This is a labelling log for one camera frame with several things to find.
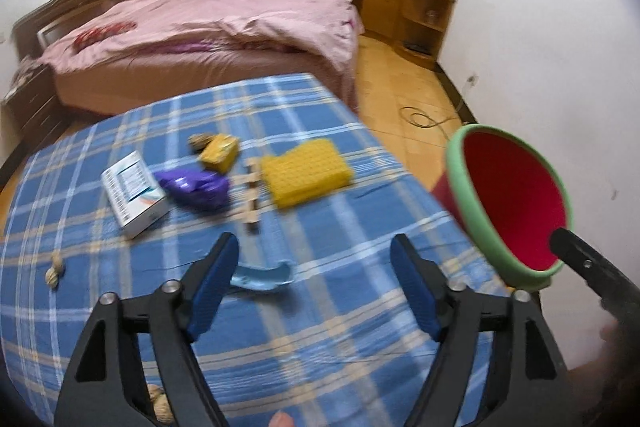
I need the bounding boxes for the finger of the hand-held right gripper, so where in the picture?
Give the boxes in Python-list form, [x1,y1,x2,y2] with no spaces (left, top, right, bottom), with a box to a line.
[550,228,640,333]

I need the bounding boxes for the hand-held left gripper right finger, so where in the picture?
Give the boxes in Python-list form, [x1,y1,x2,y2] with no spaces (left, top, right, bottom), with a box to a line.
[390,233,581,427]

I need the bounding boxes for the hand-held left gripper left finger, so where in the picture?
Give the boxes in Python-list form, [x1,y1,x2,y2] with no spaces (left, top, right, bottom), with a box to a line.
[54,232,241,427]

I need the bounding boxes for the light blue plastic piece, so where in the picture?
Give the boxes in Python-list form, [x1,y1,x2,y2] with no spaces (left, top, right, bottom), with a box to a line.
[231,259,296,295]

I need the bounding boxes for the purple plastic bag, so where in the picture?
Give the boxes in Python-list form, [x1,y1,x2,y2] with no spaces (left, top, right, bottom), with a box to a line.
[154,168,232,210]

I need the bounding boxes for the red bin with green rim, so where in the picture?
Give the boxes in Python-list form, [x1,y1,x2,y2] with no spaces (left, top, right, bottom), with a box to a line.
[431,124,572,292]

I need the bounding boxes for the white and teal medicine box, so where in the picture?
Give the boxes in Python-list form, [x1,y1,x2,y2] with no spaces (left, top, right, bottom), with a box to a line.
[101,151,170,240]

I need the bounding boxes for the small yellow foam net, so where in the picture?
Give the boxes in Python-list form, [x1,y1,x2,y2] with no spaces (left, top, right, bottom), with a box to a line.
[261,138,353,209]

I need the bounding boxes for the wooden block strip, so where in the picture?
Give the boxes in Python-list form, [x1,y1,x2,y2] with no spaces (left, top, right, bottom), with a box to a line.
[244,158,263,235]

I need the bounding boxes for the blue plaid tablecloth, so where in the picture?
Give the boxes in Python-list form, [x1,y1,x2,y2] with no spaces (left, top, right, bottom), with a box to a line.
[0,73,506,427]

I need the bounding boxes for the small yellow packet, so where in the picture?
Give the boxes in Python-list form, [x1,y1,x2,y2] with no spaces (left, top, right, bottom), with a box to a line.
[200,133,240,172]

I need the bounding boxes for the wooden bed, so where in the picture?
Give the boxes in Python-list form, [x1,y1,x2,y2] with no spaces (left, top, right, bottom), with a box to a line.
[12,0,366,118]

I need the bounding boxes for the dark wooden nightstand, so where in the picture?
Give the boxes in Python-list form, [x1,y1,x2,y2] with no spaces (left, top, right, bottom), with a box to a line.
[0,57,66,148]

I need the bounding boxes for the pink quilt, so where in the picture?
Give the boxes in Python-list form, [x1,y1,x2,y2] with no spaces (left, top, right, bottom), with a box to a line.
[40,0,365,108]

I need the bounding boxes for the red floral pillow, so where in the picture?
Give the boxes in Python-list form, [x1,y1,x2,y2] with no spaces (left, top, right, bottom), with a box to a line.
[74,21,137,48]

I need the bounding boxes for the long wooden cabinet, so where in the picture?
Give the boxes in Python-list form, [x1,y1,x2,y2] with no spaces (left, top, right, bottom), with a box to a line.
[195,0,457,70]

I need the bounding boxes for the floor cable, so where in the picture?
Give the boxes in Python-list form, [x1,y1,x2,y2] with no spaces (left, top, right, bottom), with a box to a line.
[400,84,473,142]

